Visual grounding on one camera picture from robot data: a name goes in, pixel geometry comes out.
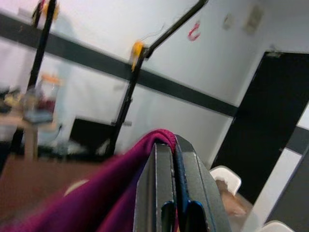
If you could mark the black stand yellow clamp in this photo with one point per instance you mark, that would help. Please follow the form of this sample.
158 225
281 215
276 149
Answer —
42 41
128 96

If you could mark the red garment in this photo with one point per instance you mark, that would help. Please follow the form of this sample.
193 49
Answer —
84 198

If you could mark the white chair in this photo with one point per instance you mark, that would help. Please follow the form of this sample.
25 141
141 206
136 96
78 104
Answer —
227 174
285 227

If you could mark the jar with orange lid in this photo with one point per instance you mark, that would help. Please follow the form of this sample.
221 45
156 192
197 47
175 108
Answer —
48 96

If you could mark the black flat box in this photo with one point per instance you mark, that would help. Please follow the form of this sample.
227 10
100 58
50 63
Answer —
91 135

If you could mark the black door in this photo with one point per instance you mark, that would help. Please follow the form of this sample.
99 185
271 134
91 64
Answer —
265 120

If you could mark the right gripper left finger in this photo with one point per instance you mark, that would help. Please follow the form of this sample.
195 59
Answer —
152 193

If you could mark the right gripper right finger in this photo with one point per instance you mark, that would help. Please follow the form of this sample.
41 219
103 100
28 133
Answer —
202 193

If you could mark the red wall hook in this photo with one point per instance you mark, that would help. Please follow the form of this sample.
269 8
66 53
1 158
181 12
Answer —
193 37

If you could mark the wooden side table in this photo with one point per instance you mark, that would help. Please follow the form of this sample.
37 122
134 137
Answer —
29 135

